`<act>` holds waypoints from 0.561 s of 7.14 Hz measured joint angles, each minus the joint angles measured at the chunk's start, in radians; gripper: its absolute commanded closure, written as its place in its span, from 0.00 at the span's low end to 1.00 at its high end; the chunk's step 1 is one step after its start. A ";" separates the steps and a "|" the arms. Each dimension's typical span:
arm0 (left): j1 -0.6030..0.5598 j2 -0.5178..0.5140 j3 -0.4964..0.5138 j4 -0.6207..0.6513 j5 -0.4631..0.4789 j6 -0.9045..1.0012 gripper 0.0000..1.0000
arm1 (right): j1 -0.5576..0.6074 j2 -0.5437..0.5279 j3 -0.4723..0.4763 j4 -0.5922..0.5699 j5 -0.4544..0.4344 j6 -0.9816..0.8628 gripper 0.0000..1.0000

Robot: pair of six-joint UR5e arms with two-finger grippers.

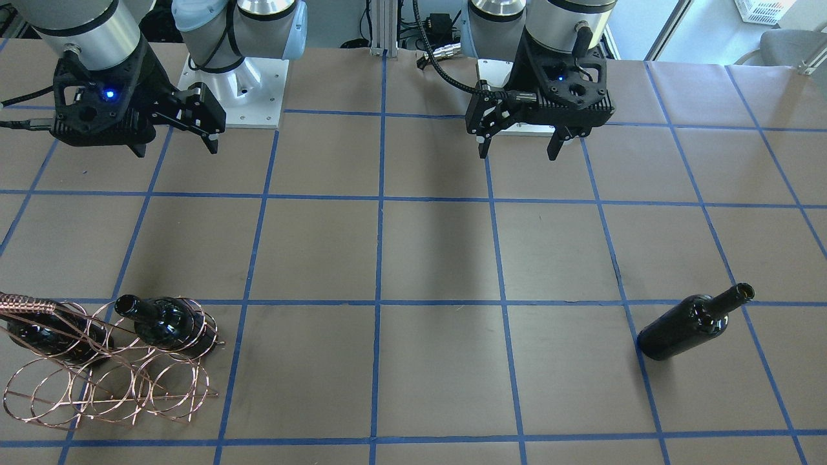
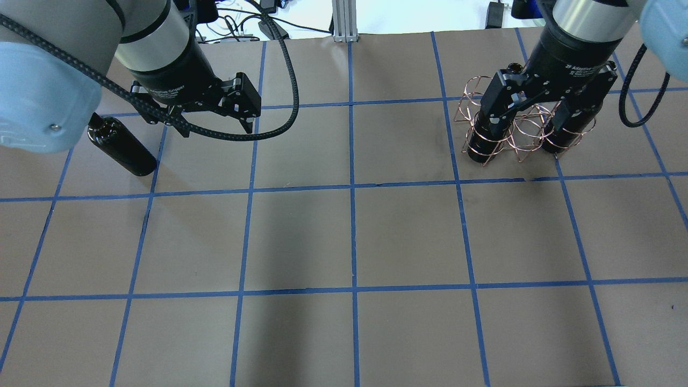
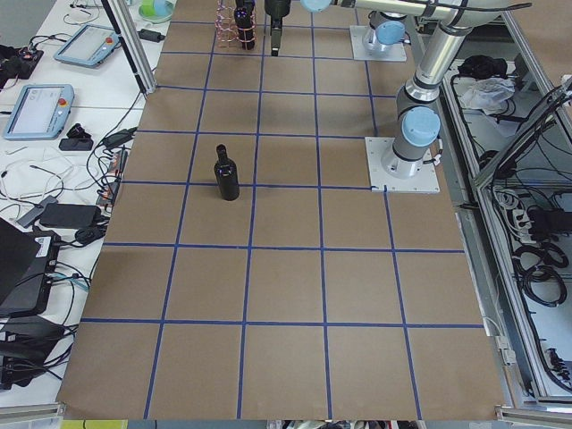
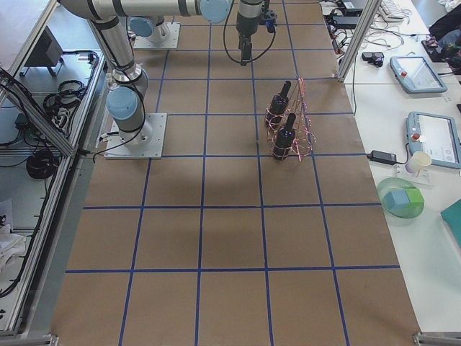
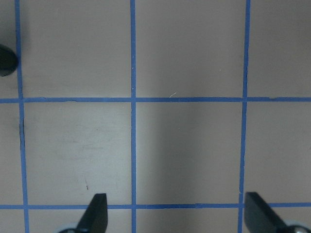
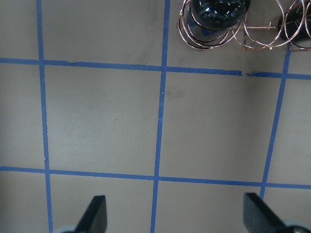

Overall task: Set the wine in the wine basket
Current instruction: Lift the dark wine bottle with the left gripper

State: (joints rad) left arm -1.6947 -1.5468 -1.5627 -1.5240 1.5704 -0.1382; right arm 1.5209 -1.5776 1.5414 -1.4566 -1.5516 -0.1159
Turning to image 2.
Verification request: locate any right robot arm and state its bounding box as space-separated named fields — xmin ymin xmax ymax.
xmin=469 ymin=1 xmax=686 ymax=152

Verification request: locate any black braided left cable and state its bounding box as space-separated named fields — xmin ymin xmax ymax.
xmin=0 ymin=0 xmax=299 ymax=141

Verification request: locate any aluminium frame post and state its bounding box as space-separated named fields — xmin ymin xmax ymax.
xmin=332 ymin=0 xmax=360 ymax=42

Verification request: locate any dark wine bottle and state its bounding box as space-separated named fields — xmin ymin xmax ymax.
xmin=87 ymin=113 xmax=157 ymax=176

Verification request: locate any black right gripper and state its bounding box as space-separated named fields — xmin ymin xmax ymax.
xmin=472 ymin=25 xmax=618 ymax=141

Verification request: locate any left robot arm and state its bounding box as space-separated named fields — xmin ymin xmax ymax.
xmin=2 ymin=1 xmax=261 ymax=153

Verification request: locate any copper wire wine basket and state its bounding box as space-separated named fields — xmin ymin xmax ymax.
xmin=453 ymin=75 xmax=597 ymax=166

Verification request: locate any dark bottle in basket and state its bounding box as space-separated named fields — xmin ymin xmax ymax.
xmin=467 ymin=63 xmax=525 ymax=164
xmin=541 ymin=102 xmax=599 ymax=154

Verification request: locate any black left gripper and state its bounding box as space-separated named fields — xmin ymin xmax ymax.
xmin=116 ymin=37 xmax=261 ymax=134

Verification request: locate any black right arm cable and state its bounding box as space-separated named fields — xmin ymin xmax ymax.
xmin=618 ymin=43 xmax=671 ymax=128

